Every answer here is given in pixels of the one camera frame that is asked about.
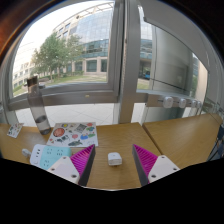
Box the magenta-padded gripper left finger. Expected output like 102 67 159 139
46 143 97 187

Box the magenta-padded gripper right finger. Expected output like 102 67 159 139
131 143 181 187

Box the small white charger block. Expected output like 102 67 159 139
107 151 123 167

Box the white and teal power strip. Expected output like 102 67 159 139
29 143 73 171

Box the large colourful sticker sheet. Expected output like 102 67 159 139
45 121 99 148

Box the small colourful sticker sheet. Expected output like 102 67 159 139
6 122 24 139

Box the dark metal chair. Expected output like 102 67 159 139
206 123 224 163

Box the clear grey drink bottle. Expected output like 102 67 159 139
26 75 52 136

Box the row of white round knobs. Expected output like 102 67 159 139
161 95 203 110

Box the narrow glass window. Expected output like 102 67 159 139
136 4 209 98

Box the large glass window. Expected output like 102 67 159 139
0 0 126 113

